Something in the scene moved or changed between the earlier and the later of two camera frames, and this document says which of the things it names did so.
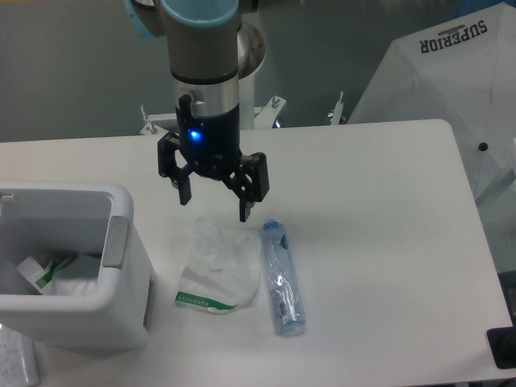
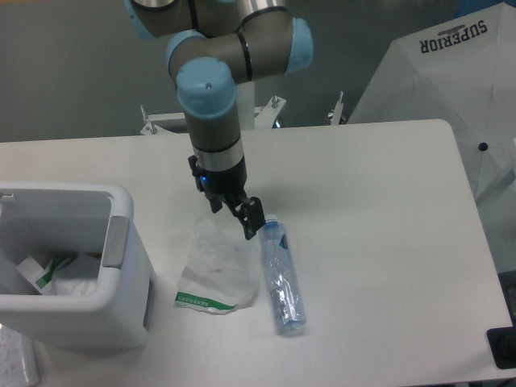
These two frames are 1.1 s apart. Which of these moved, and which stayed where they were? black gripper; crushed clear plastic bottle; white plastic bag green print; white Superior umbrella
Moved: black gripper
Stayed: white Superior umbrella; crushed clear plastic bottle; white plastic bag green print
